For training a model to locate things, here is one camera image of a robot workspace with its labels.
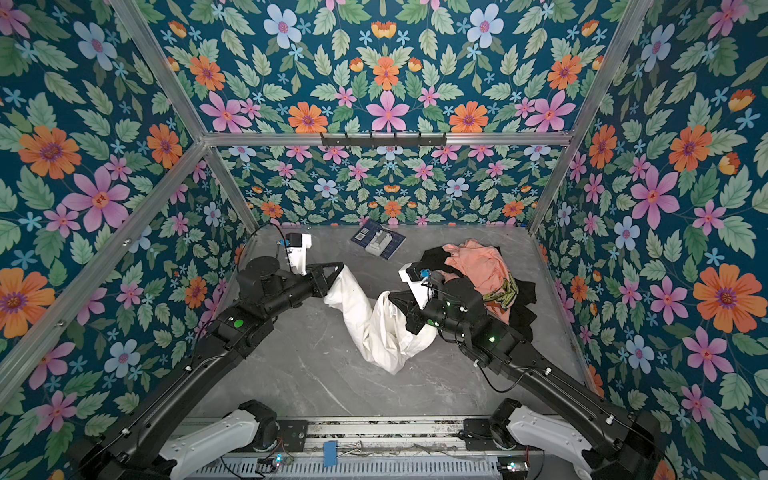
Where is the pink peach cloth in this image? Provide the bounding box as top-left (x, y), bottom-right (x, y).
top-left (443, 239), bottom-right (512, 324)

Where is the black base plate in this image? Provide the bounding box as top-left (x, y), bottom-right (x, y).
top-left (264, 419), bottom-right (309, 453)
top-left (458, 418), bottom-right (497, 451)

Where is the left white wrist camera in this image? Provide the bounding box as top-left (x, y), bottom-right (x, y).
top-left (284, 233), bottom-right (312, 276)

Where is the black cloth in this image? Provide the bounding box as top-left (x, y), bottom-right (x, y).
top-left (416, 246), bottom-right (537, 341)

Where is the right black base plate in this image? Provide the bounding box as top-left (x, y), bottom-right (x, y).
top-left (458, 418), bottom-right (497, 451)

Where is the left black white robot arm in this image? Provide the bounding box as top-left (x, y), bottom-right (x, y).
top-left (67, 256), bottom-right (344, 479)

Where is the green lit circuit board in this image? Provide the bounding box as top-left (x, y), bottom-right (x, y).
top-left (257, 454), bottom-right (294, 473)

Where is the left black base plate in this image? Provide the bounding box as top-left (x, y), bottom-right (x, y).
top-left (264, 419), bottom-right (309, 453)

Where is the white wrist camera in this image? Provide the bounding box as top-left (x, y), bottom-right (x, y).
top-left (398, 262), bottom-right (432, 309)
top-left (284, 233), bottom-right (312, 276)

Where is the white cloth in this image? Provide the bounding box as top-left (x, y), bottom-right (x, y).
top-left (323, 266), bottom-right (438, 375)

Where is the dark blue booklet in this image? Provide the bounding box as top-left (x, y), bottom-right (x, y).
top-left (351, 220), bottom-right (406, 260)

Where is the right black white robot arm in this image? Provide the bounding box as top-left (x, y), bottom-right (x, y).
top-left (388, 278), bottom-right (666, 479)

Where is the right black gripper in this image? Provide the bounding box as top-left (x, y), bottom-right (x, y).
top-left (388, 290), bottom-right (471, 344)

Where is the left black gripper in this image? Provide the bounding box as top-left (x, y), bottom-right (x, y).
top-left (261, 257), bottom-right (346, 320)

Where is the blue tape piece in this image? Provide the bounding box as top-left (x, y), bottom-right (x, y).
top-left (323, 440), bottom-right (339, 469)

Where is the green patterned cloth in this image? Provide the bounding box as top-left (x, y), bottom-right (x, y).
top-left (483, 276), bottom-right (520, 311)

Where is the black hook rail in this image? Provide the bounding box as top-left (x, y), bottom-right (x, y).
top-left (320, 133), bottom-right (448, 148)

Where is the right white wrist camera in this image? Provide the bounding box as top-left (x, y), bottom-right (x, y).
top-left (398, 262), bottom-right (432, 309)

